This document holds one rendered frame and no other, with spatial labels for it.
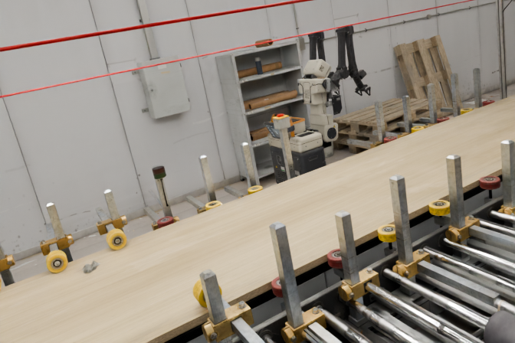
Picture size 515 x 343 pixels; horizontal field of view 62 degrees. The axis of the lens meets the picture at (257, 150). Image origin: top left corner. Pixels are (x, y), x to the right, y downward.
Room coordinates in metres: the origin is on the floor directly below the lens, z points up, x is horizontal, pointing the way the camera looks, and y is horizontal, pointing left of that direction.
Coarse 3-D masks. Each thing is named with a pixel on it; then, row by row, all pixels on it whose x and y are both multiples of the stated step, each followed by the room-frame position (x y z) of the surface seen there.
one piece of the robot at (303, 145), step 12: (312, 132) 3.57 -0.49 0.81; (276, 144) 3.75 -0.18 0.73; (300, 144) 3.42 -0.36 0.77; (312, 144) 3.46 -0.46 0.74; (276, 156) 3.79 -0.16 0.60; (300, 156) 3.42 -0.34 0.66; (312, 156) 3.47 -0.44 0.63; (324, 156) 3.51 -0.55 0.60; (276, 168) 3.83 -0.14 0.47; (300, 168) 3.44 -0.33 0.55; (312, 168) 3.45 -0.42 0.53; (276, 180) 3.87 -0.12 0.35
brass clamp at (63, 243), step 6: (66, 234) 1.88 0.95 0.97; (48, 240) 1.84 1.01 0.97; (54, 240) 1.83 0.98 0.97; (60, 240) 1.83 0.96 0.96; (66, 240) 1.84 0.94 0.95; (72, 240) 1.85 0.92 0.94; (42, 246) 1.80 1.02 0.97; (48, 246) 1.81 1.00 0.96; (60, 246) 1.83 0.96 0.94; (66, 246) 1.84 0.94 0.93; (42, 252) 1.80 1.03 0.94; (48, 252) 1.81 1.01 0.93
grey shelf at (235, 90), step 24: (264, 48) 4.92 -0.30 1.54; (288, 48) 5.34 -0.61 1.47; (264, 72) 5.20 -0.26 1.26; (288, 72) 5.42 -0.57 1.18; (240, 96) 4.74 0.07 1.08; (240, 120) 4.82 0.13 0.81; (264, 120) 5.34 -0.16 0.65; (240, 144) 4.94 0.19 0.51; (264, 144) 5.31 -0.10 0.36; (240, 168) 5.08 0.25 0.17; (264, 168) 4.99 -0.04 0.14
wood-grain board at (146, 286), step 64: (448, 128) 2.61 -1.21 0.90; (512, 128) 2.36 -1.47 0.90; (256, 192) 2.13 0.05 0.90; (320, 192) 1.96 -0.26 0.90; (384, 192) 1.81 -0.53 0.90; (128, 256) 1.66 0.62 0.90; (192, 256) 1.55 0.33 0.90; (256, 256) 1.45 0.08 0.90; (320, 256) 1.36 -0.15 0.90; (0, 320) 1.36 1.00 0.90; (64, 320) 1.28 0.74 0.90; (128, 320) 1.20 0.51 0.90; (192, 320) 1.14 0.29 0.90
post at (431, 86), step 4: (428, 84) 2.97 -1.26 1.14; (432, 84) 2.95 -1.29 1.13; (428, 88) 2.96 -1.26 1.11; (432, 88) 2.95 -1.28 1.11; (428, 92) 2.96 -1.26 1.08; (432, 92) 2.95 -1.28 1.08; (428, 96) 2.97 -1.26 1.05; (432, 96) 2.95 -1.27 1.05; (428, 100) 2.97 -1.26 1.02; (432, 100) 2.94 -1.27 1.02; (428, 104) 2.97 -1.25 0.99; (432, 104) 2.94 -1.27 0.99; (432, 108) 2.95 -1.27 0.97; (436, 108) 2.96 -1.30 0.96; (432, 112) 2.95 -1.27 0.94; (436, 112) 2.96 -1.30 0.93; (432, 116) 2.95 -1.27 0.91; (436, 116) 2.95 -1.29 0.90; (432, 120) 2.95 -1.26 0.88; (436, 120) 2.95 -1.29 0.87
